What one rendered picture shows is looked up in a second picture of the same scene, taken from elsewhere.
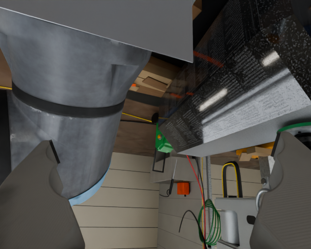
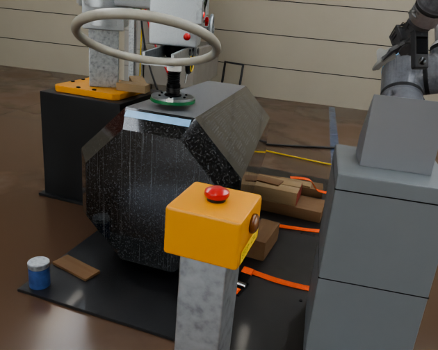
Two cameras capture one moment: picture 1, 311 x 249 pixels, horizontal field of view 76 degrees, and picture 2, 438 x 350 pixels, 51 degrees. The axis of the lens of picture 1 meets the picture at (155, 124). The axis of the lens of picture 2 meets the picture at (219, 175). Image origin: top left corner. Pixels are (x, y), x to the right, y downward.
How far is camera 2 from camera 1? 1.56 m
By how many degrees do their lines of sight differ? 8
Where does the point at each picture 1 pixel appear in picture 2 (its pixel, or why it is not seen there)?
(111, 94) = (391, 89)
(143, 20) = (388, 105)
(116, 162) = (274, 80)
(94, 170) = (393, 64)
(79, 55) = (404, 94)
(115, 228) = not seen: outside the picture
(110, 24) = (398, 101)
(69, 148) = (404, 71)
